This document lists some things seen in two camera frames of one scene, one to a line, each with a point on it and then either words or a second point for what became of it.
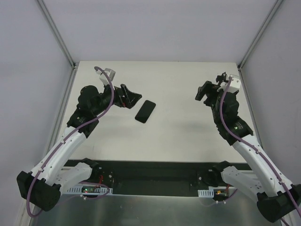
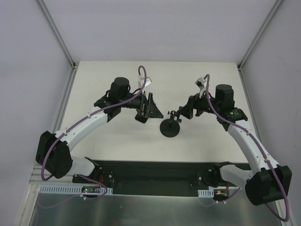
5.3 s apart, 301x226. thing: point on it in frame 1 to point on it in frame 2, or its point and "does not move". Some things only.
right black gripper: (206, 89) to (194, 106)
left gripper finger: (130, 104) to (153, 111)
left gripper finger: (132, 96) to (151, 101)
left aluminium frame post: (56, 33) does not move
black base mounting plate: (135, 177) does not move
